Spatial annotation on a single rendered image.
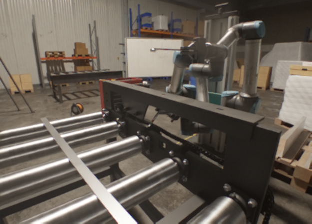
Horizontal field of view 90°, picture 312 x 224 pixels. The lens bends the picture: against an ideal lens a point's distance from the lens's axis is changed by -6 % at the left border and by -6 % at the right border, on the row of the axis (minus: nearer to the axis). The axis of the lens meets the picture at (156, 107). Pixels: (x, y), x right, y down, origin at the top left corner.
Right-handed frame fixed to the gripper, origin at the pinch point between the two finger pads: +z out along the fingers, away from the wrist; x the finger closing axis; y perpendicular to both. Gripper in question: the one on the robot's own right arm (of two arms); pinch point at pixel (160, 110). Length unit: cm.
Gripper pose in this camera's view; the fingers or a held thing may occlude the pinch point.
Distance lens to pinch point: 98.9
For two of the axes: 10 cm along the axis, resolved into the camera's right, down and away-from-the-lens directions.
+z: -6.9, -0.2, -7.3
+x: -5.3, -6.7, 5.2
